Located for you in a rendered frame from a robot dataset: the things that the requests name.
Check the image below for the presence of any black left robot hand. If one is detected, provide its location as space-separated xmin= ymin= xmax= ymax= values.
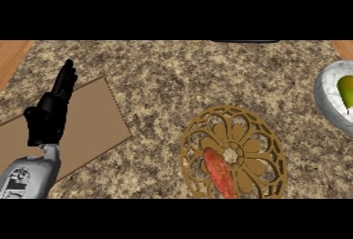
xmin=23 ymin=58 xmax=79 ymax=148

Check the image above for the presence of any red elongated fruit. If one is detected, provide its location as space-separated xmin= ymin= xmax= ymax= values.
xmin=203 ymin=147 xmax=240 ymax=200

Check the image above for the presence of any brown rectangular cutting board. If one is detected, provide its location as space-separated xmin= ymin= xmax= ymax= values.
xmin=0 ymin=76 xmax=133 ymax=182

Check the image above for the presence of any green pear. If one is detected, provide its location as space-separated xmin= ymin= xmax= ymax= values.
xmin=337 ymin=75 xmax=353 ymax=110

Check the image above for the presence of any round gold lattice placemat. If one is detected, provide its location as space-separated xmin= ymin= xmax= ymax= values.
xmin=179 ymin=105 xmax=289 ymax=200

